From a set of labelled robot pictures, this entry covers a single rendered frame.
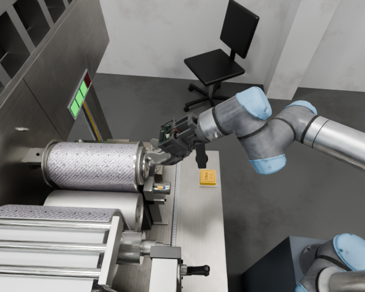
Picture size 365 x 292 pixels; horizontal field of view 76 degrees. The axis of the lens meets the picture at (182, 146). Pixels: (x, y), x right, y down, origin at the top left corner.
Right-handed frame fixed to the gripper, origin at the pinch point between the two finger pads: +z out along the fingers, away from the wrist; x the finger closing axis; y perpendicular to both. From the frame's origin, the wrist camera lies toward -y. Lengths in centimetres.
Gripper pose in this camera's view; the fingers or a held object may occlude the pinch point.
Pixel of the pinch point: (154, 159)
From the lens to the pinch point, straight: 70.1
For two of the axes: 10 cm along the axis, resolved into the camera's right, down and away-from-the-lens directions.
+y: -6.4, -4.8, -6.0
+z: -7.7, 3.6, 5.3
